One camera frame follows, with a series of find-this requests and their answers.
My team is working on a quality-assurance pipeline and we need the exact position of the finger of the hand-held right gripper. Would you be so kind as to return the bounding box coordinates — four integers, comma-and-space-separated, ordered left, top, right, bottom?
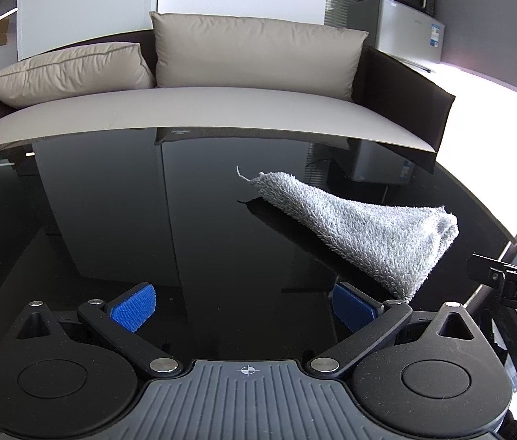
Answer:
466, 252, 517, 295

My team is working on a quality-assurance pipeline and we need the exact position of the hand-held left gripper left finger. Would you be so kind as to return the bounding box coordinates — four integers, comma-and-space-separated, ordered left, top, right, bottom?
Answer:
13, 282, 185, 380

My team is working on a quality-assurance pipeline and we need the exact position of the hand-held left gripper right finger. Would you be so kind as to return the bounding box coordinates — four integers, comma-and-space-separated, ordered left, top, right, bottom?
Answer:
305, 282, 478, 380

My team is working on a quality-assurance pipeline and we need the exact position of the grey terry towel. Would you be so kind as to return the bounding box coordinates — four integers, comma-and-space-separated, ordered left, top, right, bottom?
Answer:
236, 166, 460, 304

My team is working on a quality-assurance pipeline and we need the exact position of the dark brown sofa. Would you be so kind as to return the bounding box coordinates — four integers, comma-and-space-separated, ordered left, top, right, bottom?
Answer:
0, 29, 456, 162

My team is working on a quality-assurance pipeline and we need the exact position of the small beige cushion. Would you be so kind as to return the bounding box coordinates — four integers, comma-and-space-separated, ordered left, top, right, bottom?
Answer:
0, 41, 158, 110

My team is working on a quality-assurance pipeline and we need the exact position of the silver mini fridge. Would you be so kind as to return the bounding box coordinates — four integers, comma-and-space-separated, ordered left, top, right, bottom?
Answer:
347, 0, 446, 73

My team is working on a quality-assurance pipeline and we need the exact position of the large beige cushion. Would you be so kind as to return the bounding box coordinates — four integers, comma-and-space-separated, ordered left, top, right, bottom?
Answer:
149, 11, 369, 102

